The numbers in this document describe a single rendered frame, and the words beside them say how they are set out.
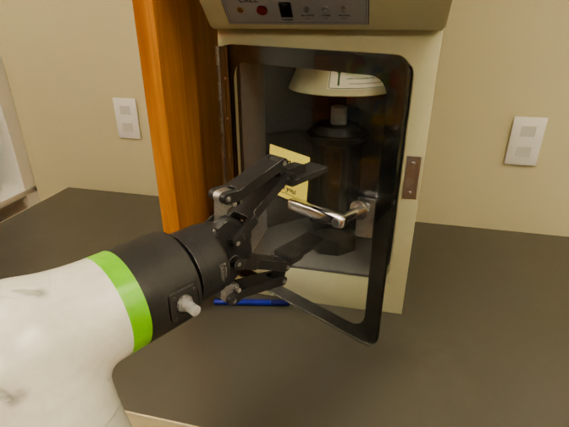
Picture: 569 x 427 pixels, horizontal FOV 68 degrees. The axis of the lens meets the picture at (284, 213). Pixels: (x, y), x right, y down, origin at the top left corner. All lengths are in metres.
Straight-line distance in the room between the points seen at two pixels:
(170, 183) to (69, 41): 0.78
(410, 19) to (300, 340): 0.50
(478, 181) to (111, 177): 1.05
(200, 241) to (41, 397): 0.18
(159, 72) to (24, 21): 0.86
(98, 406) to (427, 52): 0.56
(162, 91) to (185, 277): 0.33
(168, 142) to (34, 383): 0.41
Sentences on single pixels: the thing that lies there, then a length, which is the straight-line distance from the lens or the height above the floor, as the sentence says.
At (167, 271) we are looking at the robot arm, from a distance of 0.38.
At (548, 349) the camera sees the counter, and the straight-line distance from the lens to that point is 0.83.
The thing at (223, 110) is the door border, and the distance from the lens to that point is 0.69.
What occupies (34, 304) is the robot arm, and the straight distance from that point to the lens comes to 0.35.
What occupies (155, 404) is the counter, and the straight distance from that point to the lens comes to 0.67.
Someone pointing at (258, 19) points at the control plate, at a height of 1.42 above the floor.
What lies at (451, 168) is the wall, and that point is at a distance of 1.14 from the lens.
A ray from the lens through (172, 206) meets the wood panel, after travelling 0.69.
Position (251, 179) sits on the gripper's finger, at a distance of 0.45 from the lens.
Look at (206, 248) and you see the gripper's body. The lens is 0.41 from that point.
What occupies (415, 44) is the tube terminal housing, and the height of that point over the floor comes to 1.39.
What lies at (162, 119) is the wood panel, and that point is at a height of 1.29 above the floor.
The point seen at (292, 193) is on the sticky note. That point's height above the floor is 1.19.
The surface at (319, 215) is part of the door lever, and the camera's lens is 0.53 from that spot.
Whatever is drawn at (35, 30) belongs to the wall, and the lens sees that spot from 1.44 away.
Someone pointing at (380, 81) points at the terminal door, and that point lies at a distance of 0.50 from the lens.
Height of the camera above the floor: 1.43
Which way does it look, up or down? 25 degrees down
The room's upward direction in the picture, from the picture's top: straight up
